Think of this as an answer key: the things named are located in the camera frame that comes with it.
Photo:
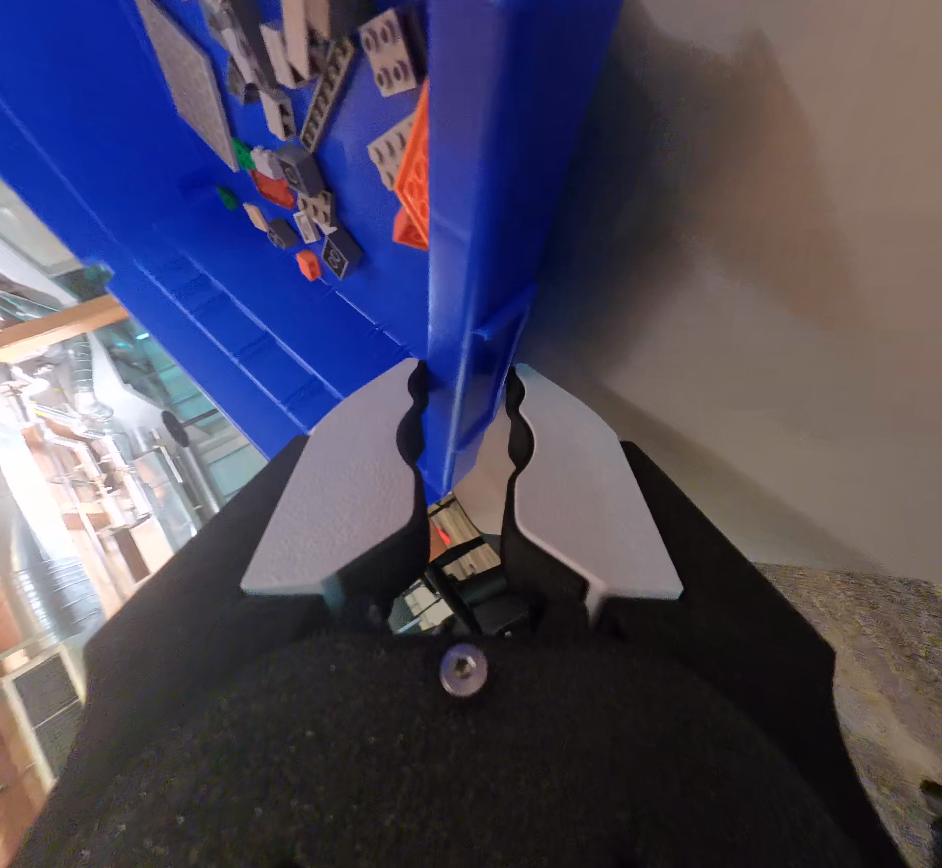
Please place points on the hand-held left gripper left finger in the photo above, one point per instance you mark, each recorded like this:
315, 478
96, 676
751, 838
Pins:
338, 500

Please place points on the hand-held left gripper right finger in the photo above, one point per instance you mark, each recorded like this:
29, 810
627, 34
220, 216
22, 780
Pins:
589, 507

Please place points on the blue plastic bin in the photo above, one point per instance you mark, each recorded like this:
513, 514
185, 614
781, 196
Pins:
184, 294

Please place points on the grey desk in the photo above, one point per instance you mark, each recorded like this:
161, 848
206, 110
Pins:
809, 147

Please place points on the orange brick plate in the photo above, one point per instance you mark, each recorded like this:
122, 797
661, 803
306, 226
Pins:
413, 176

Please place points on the grey square baseplate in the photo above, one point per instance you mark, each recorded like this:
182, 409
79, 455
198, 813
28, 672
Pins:
191, 80

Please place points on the pile of loose bricks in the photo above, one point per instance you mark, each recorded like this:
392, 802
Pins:
390, 47

